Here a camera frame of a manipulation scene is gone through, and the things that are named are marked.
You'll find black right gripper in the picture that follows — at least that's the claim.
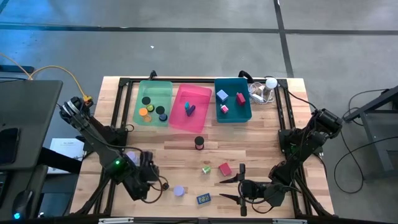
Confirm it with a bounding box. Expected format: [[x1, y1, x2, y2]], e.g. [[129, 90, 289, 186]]
[[218, 163, 286, 217]]

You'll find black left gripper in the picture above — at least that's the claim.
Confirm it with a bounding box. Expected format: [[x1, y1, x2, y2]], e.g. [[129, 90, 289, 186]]
[[138, 151, 162, 187]]

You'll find red charger box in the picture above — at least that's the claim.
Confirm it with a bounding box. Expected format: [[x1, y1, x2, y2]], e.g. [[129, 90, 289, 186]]
[[235, 91, 247, 106], [218, 162, 233, 177]]

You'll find blue rectangular tile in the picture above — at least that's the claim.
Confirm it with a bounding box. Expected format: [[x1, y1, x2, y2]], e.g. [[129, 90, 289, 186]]
[[196, 192, 212, 206]]

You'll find yellow capped hourglass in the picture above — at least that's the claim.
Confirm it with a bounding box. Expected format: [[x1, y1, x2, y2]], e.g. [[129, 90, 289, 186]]
[[138, 107, 153, 123]]

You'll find black hourglass blue sand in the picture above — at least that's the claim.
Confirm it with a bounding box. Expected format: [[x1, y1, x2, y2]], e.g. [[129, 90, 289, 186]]
[[155, 105, 169, 122]]

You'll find light blue cube adapter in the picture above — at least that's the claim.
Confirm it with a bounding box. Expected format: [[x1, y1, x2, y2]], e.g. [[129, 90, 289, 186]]
[[215, 89, 229, 103]]

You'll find pink translucent plastic bin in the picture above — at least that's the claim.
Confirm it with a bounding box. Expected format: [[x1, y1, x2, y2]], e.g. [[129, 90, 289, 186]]
[[169, 83, 213, 134]]

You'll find green translucent plastic bin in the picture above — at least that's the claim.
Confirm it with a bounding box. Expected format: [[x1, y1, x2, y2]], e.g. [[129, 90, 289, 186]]
[[132, 80, 174, 128]]

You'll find teal plastic bin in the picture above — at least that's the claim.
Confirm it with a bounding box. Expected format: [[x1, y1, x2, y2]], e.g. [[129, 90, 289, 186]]
[[213, 77, 253, 124]]

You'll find white paper booklet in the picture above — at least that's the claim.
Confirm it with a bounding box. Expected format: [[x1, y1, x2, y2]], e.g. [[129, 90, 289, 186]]
[[47, 138, 86, 175]]

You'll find black bar beside desk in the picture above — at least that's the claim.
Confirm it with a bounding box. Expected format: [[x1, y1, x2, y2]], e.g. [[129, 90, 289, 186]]
[[37, 147, 83, 174]]

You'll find white light bulb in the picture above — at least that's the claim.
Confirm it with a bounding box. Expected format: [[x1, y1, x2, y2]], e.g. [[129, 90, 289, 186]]
[[264, 77, 279, 91]]

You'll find dark grey lower desk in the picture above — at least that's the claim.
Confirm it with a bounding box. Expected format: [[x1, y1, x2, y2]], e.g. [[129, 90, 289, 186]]
[[0, 164, 48, 222]]

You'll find dark grey desk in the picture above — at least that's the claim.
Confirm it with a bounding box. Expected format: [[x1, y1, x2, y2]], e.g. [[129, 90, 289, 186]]
[[0, 164, 48, 222], [0, 80, 64, 171]]

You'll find black computer mouse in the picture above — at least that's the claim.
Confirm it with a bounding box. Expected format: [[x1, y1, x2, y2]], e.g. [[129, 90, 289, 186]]
[[11, 189, 34, 220]]

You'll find black smartphone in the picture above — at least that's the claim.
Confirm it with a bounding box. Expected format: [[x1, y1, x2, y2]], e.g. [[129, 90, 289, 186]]
[[0, 127, 20, 166]]

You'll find black metal cart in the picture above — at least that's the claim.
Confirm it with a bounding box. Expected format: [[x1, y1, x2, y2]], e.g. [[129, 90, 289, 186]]
[[343, 85, 398, 180]]

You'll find silver aluminium bracket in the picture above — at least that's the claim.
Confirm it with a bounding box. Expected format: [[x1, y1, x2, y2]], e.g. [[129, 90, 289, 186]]
[[272, 218, 308, 224], [98, 217, 134, 224]]

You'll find black aluminium table frame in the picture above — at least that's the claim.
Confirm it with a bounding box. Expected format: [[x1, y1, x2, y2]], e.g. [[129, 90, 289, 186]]
[[70, 70, 335, 218]]

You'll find yellow extension cable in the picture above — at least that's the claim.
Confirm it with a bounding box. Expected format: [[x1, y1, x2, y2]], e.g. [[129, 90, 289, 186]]
[[0, 52, 94, 105]]

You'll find black floor cable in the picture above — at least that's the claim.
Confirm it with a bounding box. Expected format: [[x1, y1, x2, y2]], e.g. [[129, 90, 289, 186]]
[[334, 135, 398, 194]]

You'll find white cable bundle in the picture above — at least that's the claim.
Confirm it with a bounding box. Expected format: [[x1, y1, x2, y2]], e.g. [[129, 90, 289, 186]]
[[248, 81, 276, 106]]

